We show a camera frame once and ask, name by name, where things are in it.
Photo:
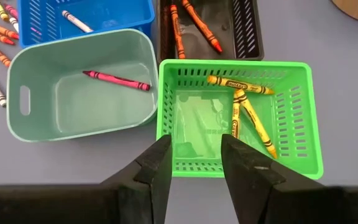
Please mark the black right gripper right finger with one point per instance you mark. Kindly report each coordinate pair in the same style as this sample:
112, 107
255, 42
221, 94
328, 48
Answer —
291, 205

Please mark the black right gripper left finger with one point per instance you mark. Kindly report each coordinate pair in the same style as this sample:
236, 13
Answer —
73, 205

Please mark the teal plastic bin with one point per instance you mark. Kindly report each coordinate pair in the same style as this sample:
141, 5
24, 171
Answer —
89, 118

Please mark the pink crayon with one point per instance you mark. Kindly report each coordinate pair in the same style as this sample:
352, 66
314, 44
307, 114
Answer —
11, 11
117, 80

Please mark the blue slotted plastic basket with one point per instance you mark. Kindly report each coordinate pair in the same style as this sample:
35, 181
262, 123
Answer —
120, 18

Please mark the green slotted plastic basket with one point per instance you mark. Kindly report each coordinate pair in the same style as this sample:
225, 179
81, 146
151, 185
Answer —
197, 124

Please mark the black slotted plastic basket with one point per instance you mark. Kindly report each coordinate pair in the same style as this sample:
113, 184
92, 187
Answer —
197, 46

